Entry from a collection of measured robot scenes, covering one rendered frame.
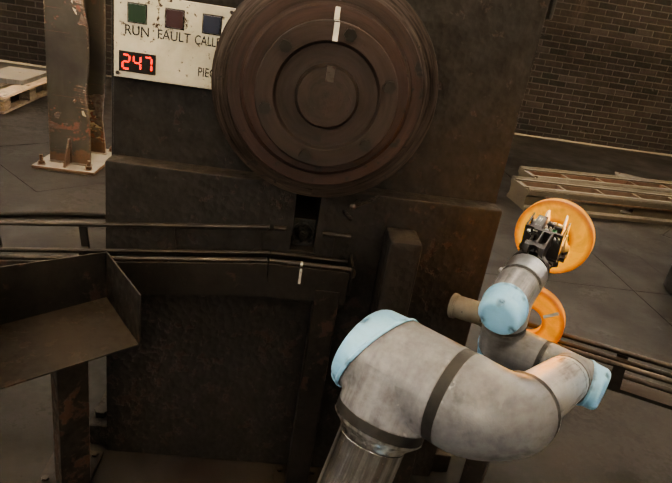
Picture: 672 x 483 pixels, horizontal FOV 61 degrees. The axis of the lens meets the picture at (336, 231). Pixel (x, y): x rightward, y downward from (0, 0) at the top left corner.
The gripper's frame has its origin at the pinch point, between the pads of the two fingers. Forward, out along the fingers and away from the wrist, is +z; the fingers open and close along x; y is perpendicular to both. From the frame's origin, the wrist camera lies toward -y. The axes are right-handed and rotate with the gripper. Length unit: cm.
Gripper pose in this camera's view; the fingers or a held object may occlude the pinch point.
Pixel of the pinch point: (556, 227)
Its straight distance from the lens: 127.0
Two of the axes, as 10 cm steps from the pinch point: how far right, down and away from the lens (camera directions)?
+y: 0.1, -8.2, -5.7
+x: -8.3, -3.2, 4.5
